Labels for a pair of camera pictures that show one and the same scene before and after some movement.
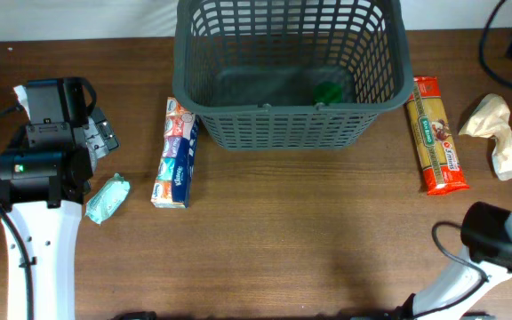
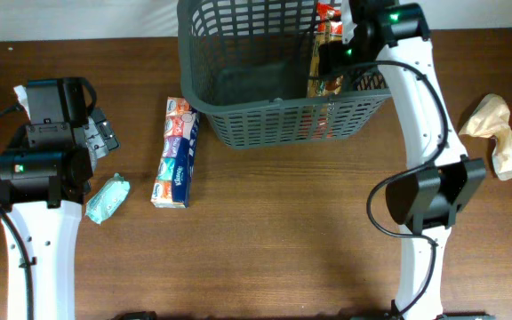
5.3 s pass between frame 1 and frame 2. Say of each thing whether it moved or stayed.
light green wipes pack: stayed
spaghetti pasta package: moved
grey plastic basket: stayed
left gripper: stayed
